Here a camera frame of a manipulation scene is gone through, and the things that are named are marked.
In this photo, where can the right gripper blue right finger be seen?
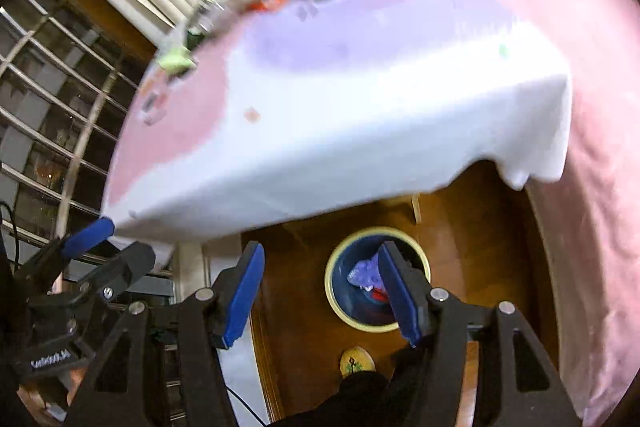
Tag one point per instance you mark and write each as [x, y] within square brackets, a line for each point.
[407, 290]

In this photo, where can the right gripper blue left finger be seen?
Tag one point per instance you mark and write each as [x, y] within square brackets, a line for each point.
[236, 289]

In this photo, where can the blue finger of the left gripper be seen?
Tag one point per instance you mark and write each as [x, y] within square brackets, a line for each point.
[116, 276]
[79, 243]

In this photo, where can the green snack wrapper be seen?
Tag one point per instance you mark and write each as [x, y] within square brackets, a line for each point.
[176, 61]

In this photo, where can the purple crumpled trash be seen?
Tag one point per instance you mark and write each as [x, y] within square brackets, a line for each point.
[366, 275]

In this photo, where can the yellow rimmed trash bin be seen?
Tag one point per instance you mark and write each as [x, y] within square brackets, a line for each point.
[367, 311]

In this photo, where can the metal window grille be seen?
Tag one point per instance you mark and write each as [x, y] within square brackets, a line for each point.
[65, 91]

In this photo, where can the pink bed sheet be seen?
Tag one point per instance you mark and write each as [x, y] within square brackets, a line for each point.
[590, 217]

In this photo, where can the cartoon printed tablecloth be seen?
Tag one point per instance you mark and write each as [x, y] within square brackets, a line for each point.
[324, 104]

